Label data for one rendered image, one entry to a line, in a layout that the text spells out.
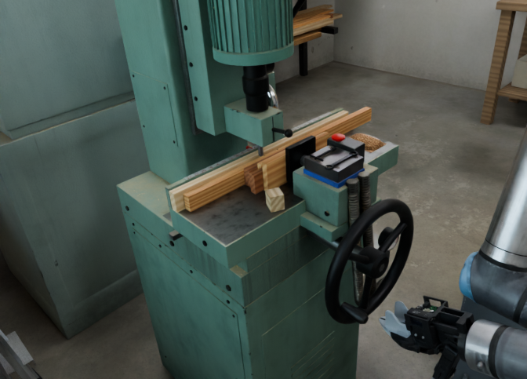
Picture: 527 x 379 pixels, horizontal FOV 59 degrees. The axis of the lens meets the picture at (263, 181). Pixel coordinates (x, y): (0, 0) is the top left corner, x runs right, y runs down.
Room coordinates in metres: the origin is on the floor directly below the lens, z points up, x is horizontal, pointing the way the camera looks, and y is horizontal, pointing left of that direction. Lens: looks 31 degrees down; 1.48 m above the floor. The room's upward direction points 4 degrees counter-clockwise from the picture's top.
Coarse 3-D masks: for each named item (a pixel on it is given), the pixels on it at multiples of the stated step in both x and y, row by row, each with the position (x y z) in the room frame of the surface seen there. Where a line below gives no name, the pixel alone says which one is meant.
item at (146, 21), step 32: (128, 0) 1.19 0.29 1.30; (160, 0) 1.09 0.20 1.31; (128, 32) 1.22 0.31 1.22; (160, 32) 1.10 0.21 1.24; (128, 64) 1.25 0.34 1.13; (160, 64) 1.12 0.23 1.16; (160, 96) 1.13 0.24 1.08; (160, 128) 1.16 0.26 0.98; (160, 160) 1.19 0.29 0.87; (192, 160) 1.10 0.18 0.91
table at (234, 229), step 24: (384, 168) 1.08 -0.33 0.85; (240, 192) 0.93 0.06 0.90; (264, 192) 0.93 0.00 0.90; (288, 192) 0.92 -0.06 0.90; (192, 216) 0.85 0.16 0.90; (216, 216) 0.84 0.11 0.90; (240, 216) 0.84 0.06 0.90; (264, 216) 0.83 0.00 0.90; (288, 216) 0.85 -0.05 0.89; (312, 216) 0.86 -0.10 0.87; (192, 240) 0.83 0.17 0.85; (216, 240) 0.76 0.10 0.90; (240, 240) 0.76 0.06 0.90; (264, 240) 0.80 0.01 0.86
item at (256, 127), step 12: (228, 108) 1.05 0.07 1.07; (240, 108) 1.03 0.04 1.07; (228, 120) 1.05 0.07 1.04; (240, 120) 1.02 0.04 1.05; (252, 120) 0.98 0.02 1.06; (264, 120) 0.97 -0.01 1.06; (276, 120) 0.99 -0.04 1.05; (228, 132) 1.06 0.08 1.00; (240, 132) 1.02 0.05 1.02; (252, 132) 0.99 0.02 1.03; (264, 132) 0.96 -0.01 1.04; (264, 144) 0.96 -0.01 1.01
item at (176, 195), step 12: (324, 120) 1.20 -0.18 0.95; (336, 120) 1.22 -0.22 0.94; (300, 132) 1.14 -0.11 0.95; (312, 132) 1.16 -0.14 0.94; (276, 144) 1.07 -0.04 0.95; (252, 156) 1.02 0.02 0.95; (228, 168) 0.97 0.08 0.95; (192, 180) 0.92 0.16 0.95; (204, 180) 0.92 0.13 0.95; (180, 192) 0.88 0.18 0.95; (180, 204) 0.88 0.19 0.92
